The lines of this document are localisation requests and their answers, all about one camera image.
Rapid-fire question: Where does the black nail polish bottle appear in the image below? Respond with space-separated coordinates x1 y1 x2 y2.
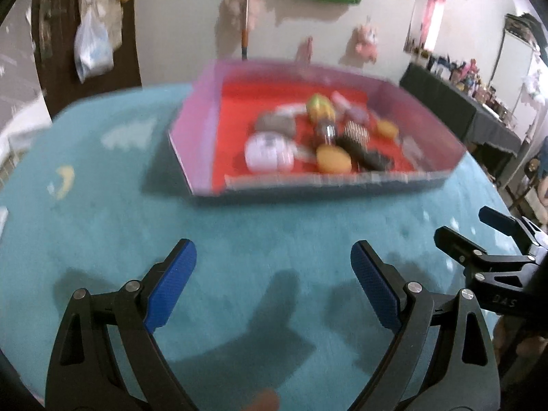
335 136 393 172

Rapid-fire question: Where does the orange soap dome back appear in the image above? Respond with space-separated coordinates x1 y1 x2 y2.
376 119 399 140

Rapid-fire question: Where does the orange soap dome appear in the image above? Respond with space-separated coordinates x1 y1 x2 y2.
316 145 353 174
376 119 399 140

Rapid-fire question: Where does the orange soap dome front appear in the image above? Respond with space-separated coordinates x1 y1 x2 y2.
316 145 353 174

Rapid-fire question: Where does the purple nail polish bottle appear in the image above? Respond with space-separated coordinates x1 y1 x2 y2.
330 91 370 125

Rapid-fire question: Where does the glitter clear jar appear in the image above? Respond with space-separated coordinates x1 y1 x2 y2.
314 121 337 146

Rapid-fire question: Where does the green capybara figurine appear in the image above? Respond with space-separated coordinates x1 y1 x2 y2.
306 94 336 124

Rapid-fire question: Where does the pink white compact case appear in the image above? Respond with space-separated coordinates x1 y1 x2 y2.
244 132 295 173

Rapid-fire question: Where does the grey eyeshadow case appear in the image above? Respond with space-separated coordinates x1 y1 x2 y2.
253 113 297 139

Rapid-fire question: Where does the dark red ball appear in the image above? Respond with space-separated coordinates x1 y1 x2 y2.
311 134 330 149

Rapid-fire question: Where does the dark cloth side table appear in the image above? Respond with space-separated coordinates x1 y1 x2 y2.
399 63 521 180

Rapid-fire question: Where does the teal moon star blanket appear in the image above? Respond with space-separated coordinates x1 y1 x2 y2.
1 85 515 410

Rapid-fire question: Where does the pink cardboard box tray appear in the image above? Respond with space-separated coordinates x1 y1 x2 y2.
167 58 468 198

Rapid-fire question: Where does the plastic bag on door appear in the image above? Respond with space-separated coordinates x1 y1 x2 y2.
74 9 114 83

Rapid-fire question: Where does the pink plush behind mop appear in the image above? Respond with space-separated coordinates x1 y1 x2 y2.
223 0 265 31

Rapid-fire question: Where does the fabric door organizer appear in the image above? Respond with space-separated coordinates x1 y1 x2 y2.
78 0 124 51

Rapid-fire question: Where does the dark wooden door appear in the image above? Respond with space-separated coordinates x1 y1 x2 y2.
30 0 141 117

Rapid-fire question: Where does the pink plush on wall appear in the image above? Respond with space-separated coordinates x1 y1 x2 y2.
355 23 378 63

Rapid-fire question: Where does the mop handle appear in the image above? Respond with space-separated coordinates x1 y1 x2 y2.
240 0 250 60

